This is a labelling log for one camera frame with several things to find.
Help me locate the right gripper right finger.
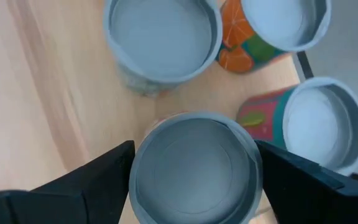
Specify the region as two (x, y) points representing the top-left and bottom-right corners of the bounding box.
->
(255, 139), (358, 224)

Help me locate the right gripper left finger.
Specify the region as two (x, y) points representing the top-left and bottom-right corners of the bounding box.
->
(9, 140), (135, 224)

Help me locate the small colourful box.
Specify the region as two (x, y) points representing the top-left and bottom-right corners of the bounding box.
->
(236, 77), (358, 177)

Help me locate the pale label tin can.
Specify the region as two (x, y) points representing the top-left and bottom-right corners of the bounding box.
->
(128, 111), (264, 224)

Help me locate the sliced carrots label can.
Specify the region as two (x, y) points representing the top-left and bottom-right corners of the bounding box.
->
(103, 0), (224, 98)

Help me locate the orange slices label can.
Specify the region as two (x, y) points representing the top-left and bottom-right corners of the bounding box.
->
(216, 0), (333, 75)

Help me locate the wooden shelf with black legs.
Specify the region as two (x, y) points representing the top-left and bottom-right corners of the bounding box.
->
(0, 0), (303, 224)

